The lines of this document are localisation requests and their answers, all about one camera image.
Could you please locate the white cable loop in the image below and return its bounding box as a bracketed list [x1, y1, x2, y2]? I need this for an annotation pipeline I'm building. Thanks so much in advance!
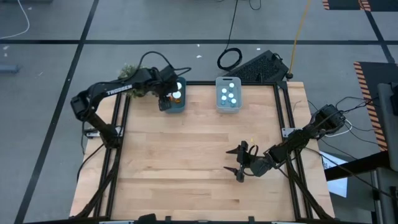
[325, 119, 354, 138]

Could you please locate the grey translucent plastic bin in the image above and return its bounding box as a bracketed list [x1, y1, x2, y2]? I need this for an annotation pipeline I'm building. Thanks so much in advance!
[215, 76, 243, 114]

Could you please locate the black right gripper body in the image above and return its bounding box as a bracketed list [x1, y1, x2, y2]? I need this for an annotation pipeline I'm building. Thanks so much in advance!
[244, 146, 276, 178]

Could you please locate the teal plastic bin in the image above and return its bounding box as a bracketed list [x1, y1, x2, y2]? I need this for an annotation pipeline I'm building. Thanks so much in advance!
[163, 76, 187, 114]

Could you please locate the small green potted plant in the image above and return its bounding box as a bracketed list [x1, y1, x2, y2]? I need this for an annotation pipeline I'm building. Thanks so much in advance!
[118, 63, 150, 99]

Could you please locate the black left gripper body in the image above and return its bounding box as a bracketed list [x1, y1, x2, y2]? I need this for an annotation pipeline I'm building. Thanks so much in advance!
[152, 74, 179, 99]

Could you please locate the large hazard-striped black mat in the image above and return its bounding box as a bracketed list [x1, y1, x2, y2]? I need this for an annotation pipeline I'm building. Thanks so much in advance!
[353, 61, 398, 152]

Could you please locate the grey-blue floor object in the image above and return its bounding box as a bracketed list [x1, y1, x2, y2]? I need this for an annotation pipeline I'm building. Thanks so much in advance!
[0, 64, 21, 75]

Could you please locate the person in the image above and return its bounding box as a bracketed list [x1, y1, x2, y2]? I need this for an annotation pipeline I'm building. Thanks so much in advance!
[136, 213, 158, 224]

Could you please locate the small hazard-striped black mat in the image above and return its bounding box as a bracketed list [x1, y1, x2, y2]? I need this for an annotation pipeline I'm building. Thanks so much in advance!
[322, 0, 398, 12]

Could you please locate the yellow cable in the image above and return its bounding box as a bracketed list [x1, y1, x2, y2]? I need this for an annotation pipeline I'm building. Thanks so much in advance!
[287, 0, 313, 78]

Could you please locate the black coiled cable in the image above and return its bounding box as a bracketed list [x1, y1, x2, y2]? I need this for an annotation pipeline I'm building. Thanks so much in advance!
[216, 0, 243, 72]

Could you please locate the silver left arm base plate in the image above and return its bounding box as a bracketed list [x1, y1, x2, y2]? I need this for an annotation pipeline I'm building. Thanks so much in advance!
[82, 128, 100, 139]

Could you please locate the white floor cable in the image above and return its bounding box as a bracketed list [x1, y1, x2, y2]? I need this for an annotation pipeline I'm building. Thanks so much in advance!
[0, 0, 30, 40]

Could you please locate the black aluminium table frame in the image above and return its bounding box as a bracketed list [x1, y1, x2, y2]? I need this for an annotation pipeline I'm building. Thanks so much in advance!
[70, 80, 336, 224]

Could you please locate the white paper sheet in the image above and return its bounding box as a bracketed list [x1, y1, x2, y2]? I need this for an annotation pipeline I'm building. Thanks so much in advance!
[319, 151, 349, 198]

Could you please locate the dark diagonal beam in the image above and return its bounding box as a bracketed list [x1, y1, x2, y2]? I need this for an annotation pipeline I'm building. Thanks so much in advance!
[324, 151, 391, 182]

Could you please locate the grey cabinet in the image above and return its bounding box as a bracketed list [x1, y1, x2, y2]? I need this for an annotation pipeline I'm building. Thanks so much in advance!
[377, 82, 398, 172]

